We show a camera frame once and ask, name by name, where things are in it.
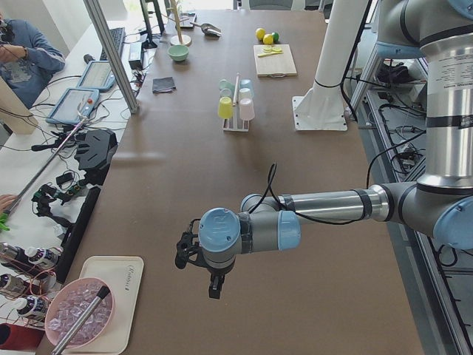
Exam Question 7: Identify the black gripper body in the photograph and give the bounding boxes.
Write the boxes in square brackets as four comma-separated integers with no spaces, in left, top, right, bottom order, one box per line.
[191,242,233,285]

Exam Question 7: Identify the pink cup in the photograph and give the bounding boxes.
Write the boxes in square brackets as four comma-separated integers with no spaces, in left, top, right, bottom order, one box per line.
[239,98,255,121]

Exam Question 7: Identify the green cup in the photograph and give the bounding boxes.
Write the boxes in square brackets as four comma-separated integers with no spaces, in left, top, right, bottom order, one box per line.
[219,79,235,98]

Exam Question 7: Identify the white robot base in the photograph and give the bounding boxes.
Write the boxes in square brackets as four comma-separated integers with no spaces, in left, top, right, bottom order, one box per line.
[293,0,371,131]

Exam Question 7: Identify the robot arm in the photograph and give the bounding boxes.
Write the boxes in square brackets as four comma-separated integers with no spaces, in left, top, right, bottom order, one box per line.
[175,1,472,299]

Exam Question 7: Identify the yellow cup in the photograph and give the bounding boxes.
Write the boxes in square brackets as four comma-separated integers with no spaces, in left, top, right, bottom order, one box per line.
[217,96,234,120]

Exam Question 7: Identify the white cup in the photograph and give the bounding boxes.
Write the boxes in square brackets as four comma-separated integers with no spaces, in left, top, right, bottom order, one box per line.
[238,87,253,101]

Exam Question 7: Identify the light blue cup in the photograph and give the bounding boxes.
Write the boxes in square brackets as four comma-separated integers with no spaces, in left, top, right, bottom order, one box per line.
[239,78,253,90]

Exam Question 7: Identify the beige tray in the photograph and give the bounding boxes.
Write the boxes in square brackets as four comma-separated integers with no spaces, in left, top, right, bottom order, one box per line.
[55,255,145,354]

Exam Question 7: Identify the pink bowl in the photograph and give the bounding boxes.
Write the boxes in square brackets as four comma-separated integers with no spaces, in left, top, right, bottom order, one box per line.
[45,277,115,348]

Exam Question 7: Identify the metal tongs in bowl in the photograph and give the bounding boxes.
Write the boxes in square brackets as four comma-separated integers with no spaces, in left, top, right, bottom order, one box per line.
[51,285,110,355]

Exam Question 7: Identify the grey folded cloth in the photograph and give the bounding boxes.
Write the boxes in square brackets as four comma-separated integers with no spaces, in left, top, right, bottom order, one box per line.
[152,77,176,93]

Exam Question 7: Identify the blue teach pendant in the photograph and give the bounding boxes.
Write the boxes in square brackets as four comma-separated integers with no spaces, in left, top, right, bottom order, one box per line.
[46,88,100,124]
[77,61,116,92]

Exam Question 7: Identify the metal reacher grabber pole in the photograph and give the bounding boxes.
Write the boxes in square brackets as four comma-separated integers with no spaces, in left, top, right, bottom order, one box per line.
[1,109,87,231]

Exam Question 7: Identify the red can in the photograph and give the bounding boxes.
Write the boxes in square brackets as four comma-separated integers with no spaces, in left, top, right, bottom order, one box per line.
[1,323,45,351]

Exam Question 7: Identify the green bowl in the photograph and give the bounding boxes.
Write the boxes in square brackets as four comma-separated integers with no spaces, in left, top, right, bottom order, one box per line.
[168,44,189,62]

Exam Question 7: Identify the wooden cutting board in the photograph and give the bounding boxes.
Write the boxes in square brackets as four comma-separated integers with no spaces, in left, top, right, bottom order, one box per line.
[253,44,297,78]

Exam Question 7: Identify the wooden mug tree stand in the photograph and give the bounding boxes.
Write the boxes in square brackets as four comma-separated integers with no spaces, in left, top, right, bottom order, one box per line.
[165,0,192,47]

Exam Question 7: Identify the yellow plastic knife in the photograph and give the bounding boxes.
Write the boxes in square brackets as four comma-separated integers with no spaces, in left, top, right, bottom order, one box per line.
[257,51,283,58]

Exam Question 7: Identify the metal scoop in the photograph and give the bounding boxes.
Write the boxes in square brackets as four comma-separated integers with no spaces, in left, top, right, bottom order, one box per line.
[191,21,222,37]

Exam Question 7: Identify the yellow lemon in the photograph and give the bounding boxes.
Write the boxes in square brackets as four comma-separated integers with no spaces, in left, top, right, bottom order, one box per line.
[262,33,274,45]
[255,27,266,41]

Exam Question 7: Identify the black keyboard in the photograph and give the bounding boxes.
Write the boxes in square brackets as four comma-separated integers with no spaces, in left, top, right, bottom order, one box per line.
[109,27,126,58]

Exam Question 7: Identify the person in blue hoodie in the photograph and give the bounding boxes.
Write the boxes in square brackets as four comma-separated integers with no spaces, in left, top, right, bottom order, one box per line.
[1,16,66,109]

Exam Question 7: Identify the white wire cup holder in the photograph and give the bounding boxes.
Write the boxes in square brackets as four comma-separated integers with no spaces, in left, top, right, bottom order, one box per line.
[222,73,250,132]

